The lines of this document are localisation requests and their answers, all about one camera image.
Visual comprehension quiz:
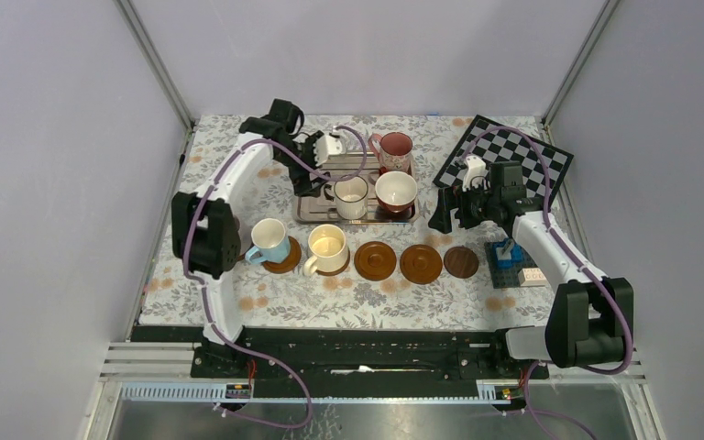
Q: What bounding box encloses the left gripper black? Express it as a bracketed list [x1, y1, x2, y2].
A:
[275, 131, 331, 196]

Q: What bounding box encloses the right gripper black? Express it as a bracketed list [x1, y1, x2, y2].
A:
[427, 179, 501, 234]

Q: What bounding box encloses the dark walnut round coaster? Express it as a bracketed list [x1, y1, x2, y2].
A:
[443, 246, 479, 279]

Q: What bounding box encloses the brown wooden coaster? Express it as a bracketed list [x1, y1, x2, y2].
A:
[354, 241, 397, 281]
[399, 244, 444, 284]
[261, 236, 302, 274]
[315, 254, 351, 277]

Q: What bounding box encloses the metal serving tray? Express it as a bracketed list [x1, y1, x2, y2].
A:
[292, 152, 420, 225]

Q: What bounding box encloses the light blue mug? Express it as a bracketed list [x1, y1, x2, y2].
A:
[245, 218, 291, 264]

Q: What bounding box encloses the cream yellow mug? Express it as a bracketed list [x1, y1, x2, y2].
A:
[302, 225, 350, 276]

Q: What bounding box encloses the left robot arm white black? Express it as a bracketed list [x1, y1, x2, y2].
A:
[170, 99, 323, 377]

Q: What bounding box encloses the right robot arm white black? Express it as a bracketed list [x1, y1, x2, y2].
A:
[428, 156, 634, 378]

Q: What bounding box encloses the white cup on red saucer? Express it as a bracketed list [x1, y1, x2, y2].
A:
[374, 170, 418, 214]

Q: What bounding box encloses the pink mug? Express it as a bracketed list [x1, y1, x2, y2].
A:
[368, 132, 413, 174]

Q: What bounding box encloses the blue toy brick stack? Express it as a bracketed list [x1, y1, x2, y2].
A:
[489, 238, 523, 269]

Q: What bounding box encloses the dark grey brick baseplate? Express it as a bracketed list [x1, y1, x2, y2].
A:
[484, 240, 538, 289]

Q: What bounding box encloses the white ribbed mug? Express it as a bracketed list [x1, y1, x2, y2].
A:
[324, 176, 369, 220]

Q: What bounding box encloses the black white chessboard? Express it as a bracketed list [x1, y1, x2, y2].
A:
[433, 115, 574, 202]

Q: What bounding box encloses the white toy brick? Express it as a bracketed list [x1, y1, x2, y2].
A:
[517, 268, 549, 287]

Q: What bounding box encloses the floral tablecloth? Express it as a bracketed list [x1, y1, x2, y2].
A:
[137, 115, 554, 330]

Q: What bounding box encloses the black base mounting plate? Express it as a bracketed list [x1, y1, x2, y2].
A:
[191, 327, 531, 399]

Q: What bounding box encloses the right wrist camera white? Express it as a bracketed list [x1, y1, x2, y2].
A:
[462, 154, 487, 192]

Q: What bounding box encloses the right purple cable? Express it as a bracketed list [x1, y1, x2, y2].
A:
[457, 125, 635, 440]

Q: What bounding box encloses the purple cable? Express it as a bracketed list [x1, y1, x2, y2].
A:
[457, 125, 635, 440]
[181, 125, 370, 431]

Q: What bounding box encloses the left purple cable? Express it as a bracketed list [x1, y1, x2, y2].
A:
[181, 125, 370, 431]

